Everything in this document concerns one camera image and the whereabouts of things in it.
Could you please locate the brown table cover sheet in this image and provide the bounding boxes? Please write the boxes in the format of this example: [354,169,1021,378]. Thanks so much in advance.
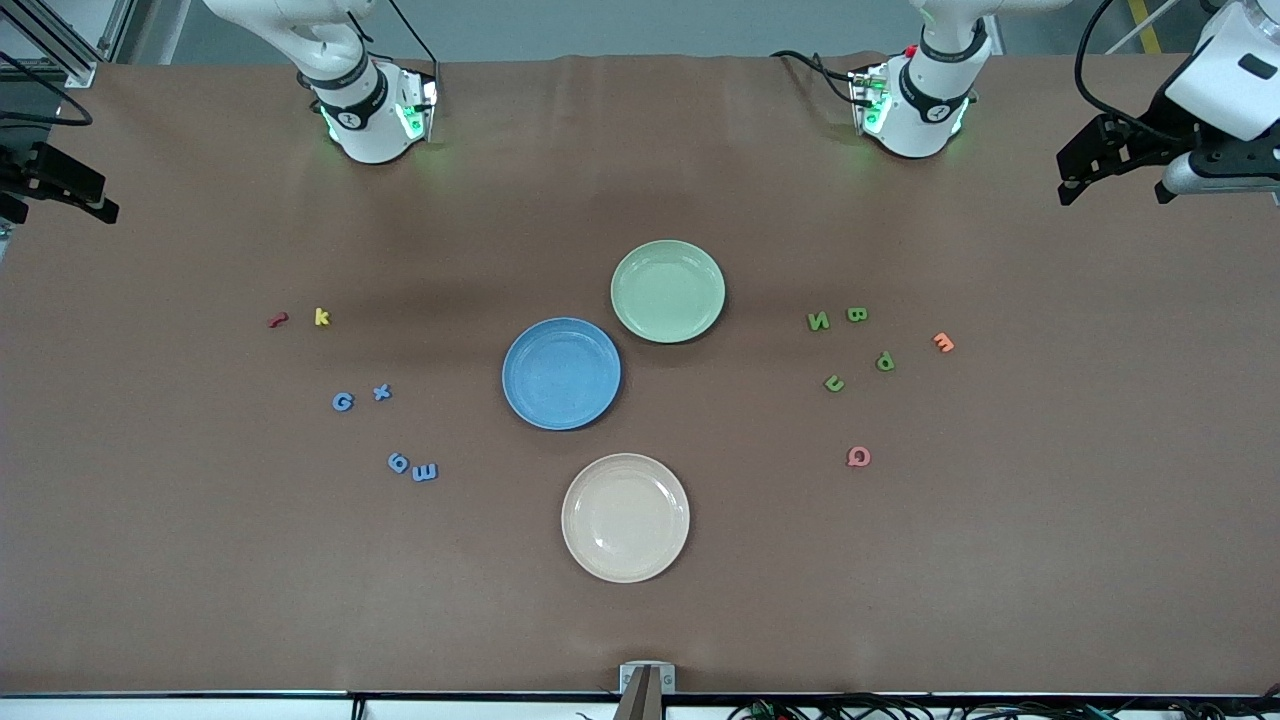
[0,52,1280,696]

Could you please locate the light green plate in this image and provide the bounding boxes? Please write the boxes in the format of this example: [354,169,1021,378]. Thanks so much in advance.
[610,239,727,345]

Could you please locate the blue plate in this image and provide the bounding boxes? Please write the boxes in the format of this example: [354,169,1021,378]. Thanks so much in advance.
[501,317,623,432]

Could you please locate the beige plate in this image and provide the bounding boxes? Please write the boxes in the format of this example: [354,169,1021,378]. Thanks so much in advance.
[560,453,692,585]

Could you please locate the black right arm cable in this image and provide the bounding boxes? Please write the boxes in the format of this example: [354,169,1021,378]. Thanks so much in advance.
[0,48,94,128]

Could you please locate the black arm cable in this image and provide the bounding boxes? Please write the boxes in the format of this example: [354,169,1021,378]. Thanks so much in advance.
[1074,0,1206,136]
[0,48,94,128]

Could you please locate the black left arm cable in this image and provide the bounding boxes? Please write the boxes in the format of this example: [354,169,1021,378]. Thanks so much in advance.
[1074,0,1206,136]

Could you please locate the aluminium frame profile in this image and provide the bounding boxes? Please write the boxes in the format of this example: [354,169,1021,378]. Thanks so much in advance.
[0,0,136,89]

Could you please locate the black left base cable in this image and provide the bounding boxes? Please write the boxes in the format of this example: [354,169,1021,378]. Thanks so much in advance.
[770,48,863,109]

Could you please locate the black base cable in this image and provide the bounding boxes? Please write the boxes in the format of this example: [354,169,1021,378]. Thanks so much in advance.
[770,48,863,109]
[383,0,442,91]

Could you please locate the black right base cable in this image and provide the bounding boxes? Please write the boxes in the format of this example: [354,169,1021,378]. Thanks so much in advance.
[383,0,442,91]

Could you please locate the black floor cable bundle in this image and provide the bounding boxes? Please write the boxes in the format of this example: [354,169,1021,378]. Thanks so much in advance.
[725,685,1280,720]

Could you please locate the grey metal pole bracket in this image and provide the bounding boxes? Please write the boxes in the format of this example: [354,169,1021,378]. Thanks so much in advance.
[619,661,677,694]

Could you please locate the tan camera pole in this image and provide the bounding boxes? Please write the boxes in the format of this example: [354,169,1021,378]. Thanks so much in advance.
[613,667,666,720]

